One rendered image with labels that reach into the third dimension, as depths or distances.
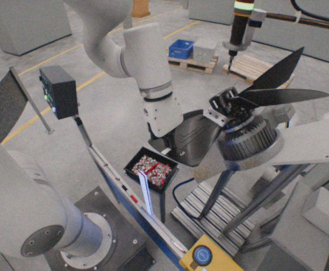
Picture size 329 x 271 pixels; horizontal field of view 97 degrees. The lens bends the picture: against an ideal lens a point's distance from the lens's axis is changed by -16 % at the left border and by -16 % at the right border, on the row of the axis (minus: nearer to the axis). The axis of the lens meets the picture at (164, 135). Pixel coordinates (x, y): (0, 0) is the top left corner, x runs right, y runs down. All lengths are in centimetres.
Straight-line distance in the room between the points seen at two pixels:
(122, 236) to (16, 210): 45
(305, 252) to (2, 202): 96
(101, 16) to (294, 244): 96
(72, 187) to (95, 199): 126
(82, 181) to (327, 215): 192
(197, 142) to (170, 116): 14
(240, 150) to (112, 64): 52
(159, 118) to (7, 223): 35
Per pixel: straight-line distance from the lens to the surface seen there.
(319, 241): 100
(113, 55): 43
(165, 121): 44
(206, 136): 57
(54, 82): 87
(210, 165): 74
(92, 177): 198
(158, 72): 39
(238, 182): 196
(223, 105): 67
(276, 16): 53
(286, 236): 91
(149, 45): 38
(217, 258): 55
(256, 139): 67
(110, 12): 29
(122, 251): 68
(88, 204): 76
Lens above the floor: 160
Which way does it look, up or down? 47 degrees down
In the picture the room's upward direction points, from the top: straight up
